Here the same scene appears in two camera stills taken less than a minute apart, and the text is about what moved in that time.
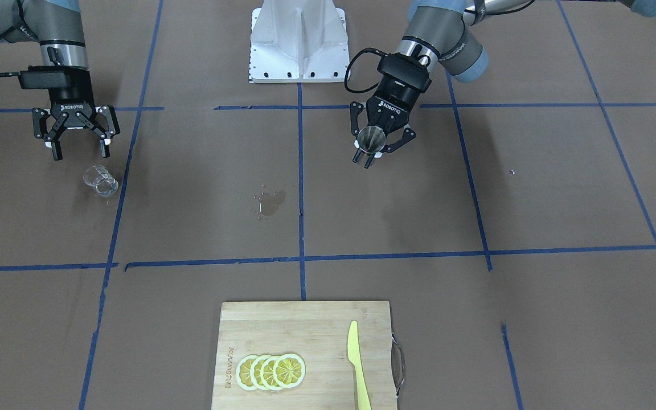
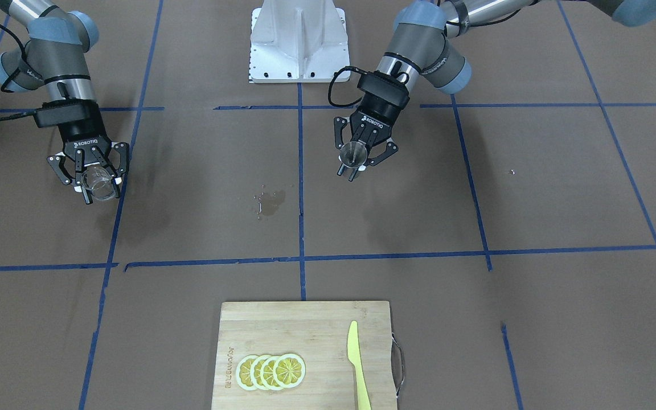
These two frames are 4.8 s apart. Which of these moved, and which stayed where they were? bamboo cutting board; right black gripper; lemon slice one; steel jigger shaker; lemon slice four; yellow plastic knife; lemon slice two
Moved: right black gripper; steel jigger shaker
Stayed: lemon slice two; bamboo cutting board; lemon slice one; lemon slice four; yellow plastic knife
